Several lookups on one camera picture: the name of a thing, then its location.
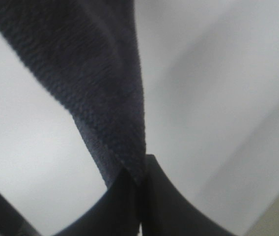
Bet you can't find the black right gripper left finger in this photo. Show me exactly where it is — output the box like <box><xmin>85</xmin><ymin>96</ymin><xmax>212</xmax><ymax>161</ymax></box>
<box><xmin>56</xmin><ymin>170</ymin><xmax>140</xmax><ymax>236</ymax></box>

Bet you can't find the dark grey towel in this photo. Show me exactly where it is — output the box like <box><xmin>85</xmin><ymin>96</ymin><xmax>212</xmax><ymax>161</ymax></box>
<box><xmin>0</xmin><ymin>0</ymin><xmax>146</xmax><ymax>185</ymax></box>

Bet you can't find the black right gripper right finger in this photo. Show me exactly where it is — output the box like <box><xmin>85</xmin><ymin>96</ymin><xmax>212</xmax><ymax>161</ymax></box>
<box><xmin>141</xmin><ymin>154</ymin><xmax>230</xmax><ymax>236</ymax></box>

